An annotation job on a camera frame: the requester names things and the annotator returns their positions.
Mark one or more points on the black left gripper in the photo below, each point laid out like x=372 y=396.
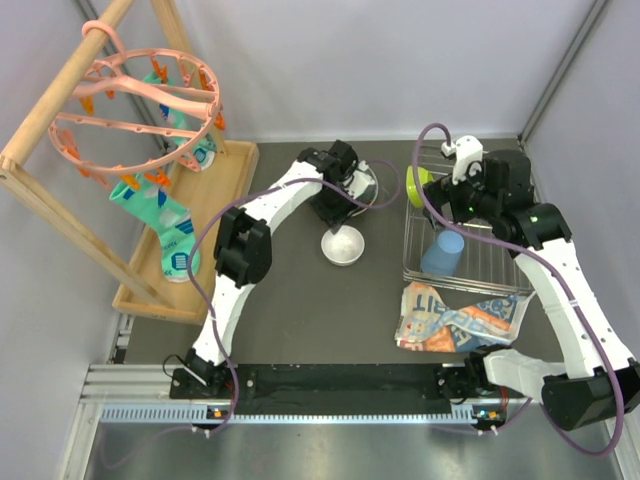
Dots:
x=336 y=215

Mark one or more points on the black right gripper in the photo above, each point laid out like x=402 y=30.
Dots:
x=442 y=191

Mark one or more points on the white bowl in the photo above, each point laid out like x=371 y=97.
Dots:
x=344 y=246

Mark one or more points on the red teal floral plate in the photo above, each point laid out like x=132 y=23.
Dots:
x=370 y=206

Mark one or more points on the dark blue speckled plate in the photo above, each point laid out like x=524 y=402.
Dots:
x=374 y=178

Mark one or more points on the lime green bowl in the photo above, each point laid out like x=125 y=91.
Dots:
x=415 y=186

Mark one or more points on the light blue cup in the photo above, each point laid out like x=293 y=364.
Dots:
x=443 y=256

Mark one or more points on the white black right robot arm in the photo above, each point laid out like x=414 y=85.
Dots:
x=598 y=377

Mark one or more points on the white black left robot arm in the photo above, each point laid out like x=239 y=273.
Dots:
x=243 y=247

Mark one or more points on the printed dish towel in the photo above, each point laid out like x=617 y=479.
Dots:
x=426 y=324

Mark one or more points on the teal patterned sock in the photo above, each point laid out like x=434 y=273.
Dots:
x=204 y=152
x=170 y=220

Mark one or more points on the pink round clip hanger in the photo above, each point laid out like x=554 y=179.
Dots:
x=121 y=92

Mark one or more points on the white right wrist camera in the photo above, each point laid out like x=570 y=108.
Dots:
x=468 y=152

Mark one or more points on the wire dish rack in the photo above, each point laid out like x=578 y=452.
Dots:
x=483 y=268

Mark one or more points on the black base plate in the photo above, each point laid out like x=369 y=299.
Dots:
x=345 y=385

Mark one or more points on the aluminium frame rail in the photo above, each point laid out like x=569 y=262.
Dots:
x=139 y=394

